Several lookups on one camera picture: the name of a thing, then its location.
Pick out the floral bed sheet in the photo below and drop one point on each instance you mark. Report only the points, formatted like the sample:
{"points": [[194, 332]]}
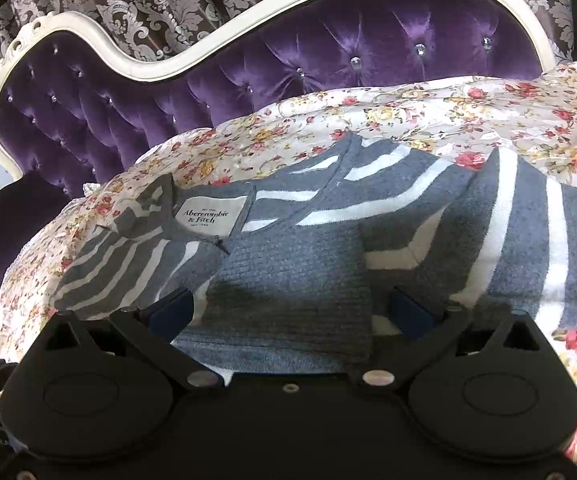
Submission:
{"points": [[461, 119]]}

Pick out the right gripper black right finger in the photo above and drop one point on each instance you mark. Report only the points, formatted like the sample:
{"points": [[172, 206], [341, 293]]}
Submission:
{"points": [[426, 333]]}

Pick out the purple tufted headboard white frame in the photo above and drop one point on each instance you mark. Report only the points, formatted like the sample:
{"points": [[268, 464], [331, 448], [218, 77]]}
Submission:
{"points": [[74, 109]]}

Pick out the grey white striped sweater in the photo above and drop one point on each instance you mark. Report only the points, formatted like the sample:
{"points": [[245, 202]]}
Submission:
{"points": [[299, 272]]}

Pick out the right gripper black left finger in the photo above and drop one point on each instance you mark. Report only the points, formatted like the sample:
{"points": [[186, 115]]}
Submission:
{"points": [[151, 331]]}

